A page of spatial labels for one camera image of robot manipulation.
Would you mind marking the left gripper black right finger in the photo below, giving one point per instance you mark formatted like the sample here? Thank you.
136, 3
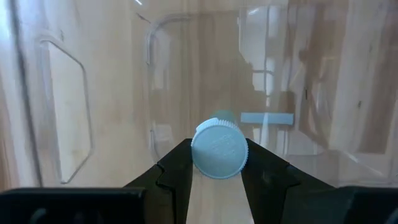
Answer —
267, 186

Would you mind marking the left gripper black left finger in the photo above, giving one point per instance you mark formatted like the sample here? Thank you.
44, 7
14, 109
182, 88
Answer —
174, 174

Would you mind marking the pale blue tape strip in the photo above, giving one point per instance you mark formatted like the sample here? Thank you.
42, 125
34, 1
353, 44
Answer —
280, 119

